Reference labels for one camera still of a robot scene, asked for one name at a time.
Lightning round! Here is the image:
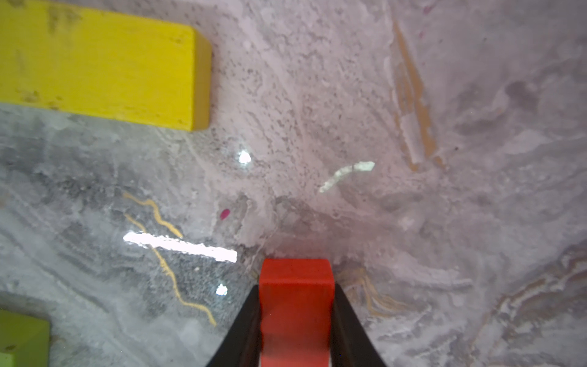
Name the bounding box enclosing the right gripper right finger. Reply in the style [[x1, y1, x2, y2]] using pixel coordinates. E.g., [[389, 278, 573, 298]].
[[330, 284, 386, 367]]

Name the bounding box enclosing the yellow-green long block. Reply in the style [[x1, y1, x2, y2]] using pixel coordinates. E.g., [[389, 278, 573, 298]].
[[1, 1, 212, 132]]

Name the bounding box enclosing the lime green block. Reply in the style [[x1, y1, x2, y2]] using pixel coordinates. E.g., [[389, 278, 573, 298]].
[[0, 310, 50, 367]]

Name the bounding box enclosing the red block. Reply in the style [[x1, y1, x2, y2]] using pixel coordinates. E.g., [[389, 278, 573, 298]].
[[259, 258, 335, 367]]

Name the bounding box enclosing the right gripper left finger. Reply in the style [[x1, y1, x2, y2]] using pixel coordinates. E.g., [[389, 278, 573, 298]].
[[206, 285, 261, 367]]

